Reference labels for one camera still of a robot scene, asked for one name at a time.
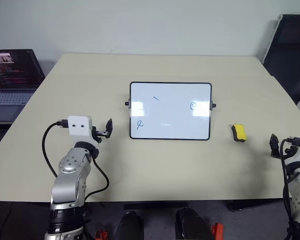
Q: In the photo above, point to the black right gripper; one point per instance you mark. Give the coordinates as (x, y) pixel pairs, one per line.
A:
(290, 150)

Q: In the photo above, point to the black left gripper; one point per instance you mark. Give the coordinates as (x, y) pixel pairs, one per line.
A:
(100, 132)

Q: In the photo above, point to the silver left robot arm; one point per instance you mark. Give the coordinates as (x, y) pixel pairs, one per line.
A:
(70, 175)

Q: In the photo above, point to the yellow and black eraser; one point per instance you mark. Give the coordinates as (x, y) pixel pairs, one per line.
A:
(240, 132)

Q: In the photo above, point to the small black-framed whiteboard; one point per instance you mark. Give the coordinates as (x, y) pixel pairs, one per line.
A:
(170, 111)

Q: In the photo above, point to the black chair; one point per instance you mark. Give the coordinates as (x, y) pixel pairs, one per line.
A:
(290, 57)

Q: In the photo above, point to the dark rounded shape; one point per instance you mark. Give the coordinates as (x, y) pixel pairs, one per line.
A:
(128, 226)
(191, 223)

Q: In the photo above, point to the orange clamp piece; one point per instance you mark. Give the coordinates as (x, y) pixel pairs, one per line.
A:
(217, 231)
(101, 235)

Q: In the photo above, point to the open laptop computer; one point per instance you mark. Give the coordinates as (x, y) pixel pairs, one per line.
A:
(12, 82)

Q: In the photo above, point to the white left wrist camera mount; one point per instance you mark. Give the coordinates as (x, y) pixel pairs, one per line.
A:
(78, 127)

